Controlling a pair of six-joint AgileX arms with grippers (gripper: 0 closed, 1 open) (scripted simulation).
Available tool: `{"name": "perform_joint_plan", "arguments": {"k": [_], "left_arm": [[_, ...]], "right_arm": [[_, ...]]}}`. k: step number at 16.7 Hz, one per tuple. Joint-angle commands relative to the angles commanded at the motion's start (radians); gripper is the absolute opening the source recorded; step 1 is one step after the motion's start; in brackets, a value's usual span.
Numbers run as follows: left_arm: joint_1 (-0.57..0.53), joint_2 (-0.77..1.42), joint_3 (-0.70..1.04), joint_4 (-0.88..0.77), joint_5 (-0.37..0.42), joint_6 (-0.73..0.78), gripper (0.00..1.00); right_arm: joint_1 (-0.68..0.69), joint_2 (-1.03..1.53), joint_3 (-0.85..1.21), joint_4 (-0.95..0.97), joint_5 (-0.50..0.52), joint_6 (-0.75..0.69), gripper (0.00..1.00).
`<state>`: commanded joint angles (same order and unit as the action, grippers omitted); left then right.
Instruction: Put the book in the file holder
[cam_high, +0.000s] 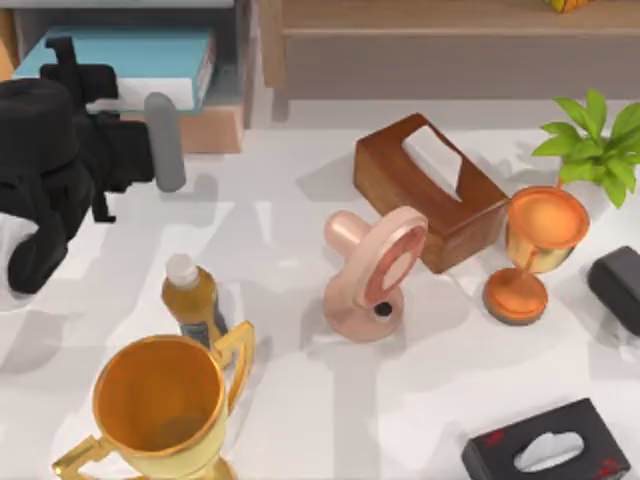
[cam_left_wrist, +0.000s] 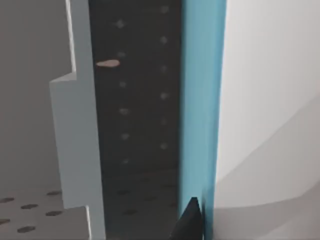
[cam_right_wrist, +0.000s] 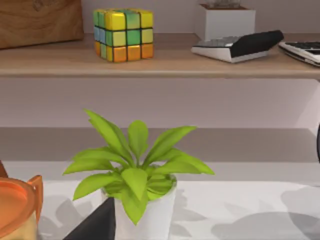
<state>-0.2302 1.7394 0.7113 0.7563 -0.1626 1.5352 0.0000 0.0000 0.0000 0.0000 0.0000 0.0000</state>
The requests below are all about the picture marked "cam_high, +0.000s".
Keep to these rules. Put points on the blue and white book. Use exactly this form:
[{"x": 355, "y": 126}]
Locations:
[{"x": 150, "y": 55}]

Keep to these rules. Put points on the salmon-coloured shallow box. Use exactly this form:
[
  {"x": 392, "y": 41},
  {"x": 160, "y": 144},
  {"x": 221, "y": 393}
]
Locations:
[{"x": 210, "y": 131}]

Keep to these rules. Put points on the amber bottle with white cap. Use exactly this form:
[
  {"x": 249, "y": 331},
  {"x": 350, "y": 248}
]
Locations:
[{"x": 192, "y": 300}]

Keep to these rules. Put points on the brown wooden tissue box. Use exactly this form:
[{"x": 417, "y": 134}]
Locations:
[{"x": 395, "y": 170}]

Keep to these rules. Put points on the pink desk fan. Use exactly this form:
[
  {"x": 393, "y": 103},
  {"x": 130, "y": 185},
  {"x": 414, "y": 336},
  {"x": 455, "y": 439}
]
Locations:
[{"x": 360, "y": 300}]

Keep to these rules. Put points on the white tissue in brown box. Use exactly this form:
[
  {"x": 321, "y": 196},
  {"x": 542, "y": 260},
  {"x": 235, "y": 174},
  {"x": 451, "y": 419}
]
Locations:
[{"x": 433, "y": 160}]

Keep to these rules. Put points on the wooden shelf unit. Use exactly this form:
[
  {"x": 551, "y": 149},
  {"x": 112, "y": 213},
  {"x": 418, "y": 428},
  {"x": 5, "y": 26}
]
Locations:
[{"x": 450, "y": 20}]

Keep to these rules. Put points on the copper goblet trophy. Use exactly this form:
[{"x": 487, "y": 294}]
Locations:
[{"x": 545, "y": 220}]

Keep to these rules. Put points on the yellow and orange item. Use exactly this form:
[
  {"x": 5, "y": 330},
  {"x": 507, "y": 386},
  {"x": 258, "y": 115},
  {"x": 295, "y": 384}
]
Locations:
[{"x": 566, "y": 5}]

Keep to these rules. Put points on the green potted plant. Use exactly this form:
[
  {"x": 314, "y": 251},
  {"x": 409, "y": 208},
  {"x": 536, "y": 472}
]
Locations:
[{"x": 595, "y": 145}]

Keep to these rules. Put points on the black tissue box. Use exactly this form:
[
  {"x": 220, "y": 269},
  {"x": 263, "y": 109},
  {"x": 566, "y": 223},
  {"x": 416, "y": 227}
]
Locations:
[{"x": 500, "y": 450}]

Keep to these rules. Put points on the black rounded box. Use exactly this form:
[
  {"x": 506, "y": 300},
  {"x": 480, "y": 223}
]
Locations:
[{"x": 620, "y": 285}]

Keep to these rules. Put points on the white tissue in black box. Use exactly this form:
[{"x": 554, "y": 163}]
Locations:
[{"x": 550, "y": 450}]

